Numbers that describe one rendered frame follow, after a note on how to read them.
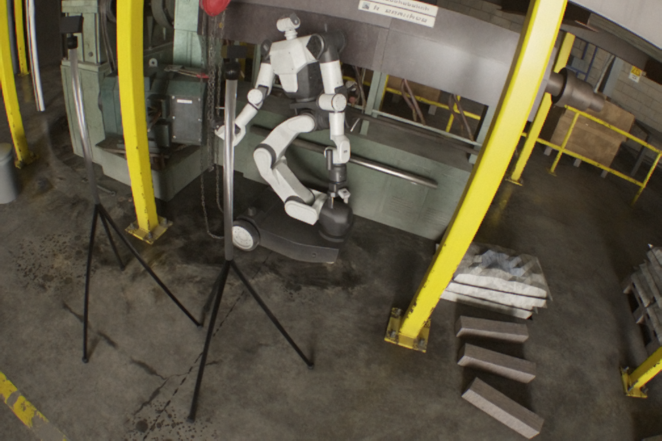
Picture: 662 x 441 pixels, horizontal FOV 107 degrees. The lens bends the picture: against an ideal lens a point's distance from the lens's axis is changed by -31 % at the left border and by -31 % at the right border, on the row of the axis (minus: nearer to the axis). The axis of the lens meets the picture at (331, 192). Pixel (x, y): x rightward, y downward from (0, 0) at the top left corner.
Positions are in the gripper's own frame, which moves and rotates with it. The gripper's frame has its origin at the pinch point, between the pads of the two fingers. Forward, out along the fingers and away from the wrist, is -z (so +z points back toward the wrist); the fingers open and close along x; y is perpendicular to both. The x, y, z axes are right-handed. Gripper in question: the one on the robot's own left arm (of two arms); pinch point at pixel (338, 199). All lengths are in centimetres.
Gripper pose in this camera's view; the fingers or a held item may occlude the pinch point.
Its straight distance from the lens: 178.3
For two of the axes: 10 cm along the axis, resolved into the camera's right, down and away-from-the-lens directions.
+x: -7.5, 2.4, -6.1
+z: -0.2, -9.4, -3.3
